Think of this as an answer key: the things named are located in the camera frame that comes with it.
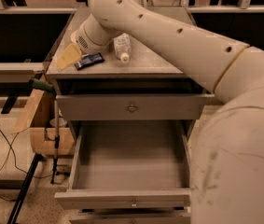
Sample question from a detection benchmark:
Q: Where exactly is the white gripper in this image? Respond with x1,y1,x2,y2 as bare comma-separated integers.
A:
57,15,112,69

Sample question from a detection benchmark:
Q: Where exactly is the dark blue rxbar wrapper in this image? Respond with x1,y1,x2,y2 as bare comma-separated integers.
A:
74,53,104,70

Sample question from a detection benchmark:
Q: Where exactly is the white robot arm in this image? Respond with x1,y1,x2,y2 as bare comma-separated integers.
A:
57,0,264,224

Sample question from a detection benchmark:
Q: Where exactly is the grey top drawer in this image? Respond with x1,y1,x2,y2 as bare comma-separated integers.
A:
57,94,214,120

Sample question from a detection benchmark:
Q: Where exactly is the grey drawer cabinet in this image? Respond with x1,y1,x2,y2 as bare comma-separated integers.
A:
46,6,218,224

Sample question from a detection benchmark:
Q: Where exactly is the open grey middle drawer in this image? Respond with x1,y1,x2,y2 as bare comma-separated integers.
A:
55,120,190,209

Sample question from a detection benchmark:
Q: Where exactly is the grey bottom drawer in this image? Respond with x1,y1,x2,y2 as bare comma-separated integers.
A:
69,209,191,224

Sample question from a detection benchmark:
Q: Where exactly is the beige bowl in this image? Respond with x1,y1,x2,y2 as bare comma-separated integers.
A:
70,31,77,44

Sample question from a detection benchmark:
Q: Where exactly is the clear plastic water bottle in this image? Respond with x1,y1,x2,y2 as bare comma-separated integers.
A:
114,33,132,63

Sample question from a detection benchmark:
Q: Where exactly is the cardboard box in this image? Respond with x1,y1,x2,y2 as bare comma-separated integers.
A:
11,75,76,157

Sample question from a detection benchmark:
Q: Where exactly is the black metal stand leg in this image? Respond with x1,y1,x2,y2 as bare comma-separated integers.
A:
7,154,43,224

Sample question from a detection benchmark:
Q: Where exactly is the green handled pole tool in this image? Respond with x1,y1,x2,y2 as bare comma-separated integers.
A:
28,77,62,185

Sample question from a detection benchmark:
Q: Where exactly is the black cable on floor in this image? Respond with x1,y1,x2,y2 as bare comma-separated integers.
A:
0,119,53,203

